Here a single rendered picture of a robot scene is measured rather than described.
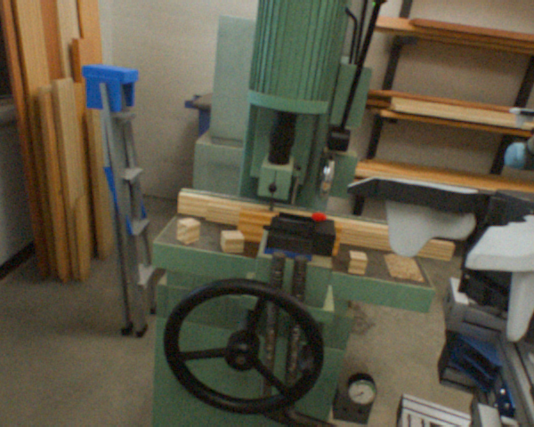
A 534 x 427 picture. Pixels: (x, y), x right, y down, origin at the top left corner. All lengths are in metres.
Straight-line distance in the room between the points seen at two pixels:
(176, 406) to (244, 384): 0.19
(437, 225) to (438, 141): 3.23
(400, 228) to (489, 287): 0.07
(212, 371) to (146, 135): 2.70
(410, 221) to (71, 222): 2.14
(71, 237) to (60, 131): 0.56
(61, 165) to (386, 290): 1.76
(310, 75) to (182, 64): 2.57
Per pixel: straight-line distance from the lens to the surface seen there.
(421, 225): 0.33
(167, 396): 1.15
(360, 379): 0.96
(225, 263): 0.88
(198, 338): 1.01
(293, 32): 0.85
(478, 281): 0.33
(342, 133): 1.06
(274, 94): 0.85
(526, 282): 0.22
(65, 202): 2.33
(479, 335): 1.25
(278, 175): 0.91
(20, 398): 1.90
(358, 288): 0.90
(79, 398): 1.84
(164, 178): 3.58
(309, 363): 0.70
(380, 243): 1.03
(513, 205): 0.31
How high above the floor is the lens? 1.31
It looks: 22 degrees down
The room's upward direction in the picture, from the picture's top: 8 degrees clockwise
